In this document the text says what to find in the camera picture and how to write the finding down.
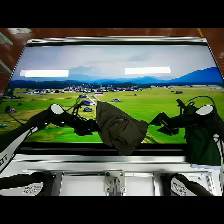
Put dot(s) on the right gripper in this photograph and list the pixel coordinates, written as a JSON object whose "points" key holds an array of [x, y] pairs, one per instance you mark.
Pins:
{"points": [[165, 123]]}

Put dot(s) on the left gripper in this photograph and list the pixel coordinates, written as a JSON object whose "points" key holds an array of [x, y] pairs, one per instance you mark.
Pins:
{"points": [[87, 127]]}

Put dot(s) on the olive brown shirt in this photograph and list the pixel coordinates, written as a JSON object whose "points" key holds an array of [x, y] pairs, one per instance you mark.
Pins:
{"points": [[120, 128]]}

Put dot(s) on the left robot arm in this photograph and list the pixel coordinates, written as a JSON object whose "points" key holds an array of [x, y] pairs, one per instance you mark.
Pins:
{"points": [[20, 133]]}

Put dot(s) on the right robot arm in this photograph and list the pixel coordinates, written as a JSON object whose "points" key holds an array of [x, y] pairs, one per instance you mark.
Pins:
{"points": [[203, 110]]}

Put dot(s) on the dark green garment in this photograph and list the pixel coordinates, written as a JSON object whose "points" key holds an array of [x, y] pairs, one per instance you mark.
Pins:
{"points": [[200, 146]]}

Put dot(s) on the silver frame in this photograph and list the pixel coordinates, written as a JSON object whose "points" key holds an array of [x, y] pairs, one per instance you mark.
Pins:
{"points": [[100, 166]]}

